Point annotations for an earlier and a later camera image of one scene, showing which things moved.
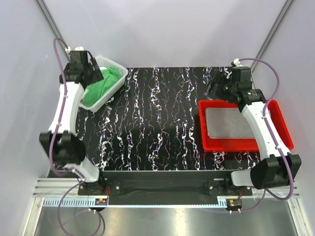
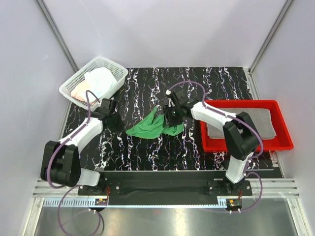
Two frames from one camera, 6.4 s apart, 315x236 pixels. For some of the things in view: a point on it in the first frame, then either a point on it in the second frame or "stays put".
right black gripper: [219, 79] to [168, 120]
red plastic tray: [238, 144] stays put
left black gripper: [97, 76] to [121, 126]
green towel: [94, 92] to [152, 127]
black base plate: [190, 188] stays put
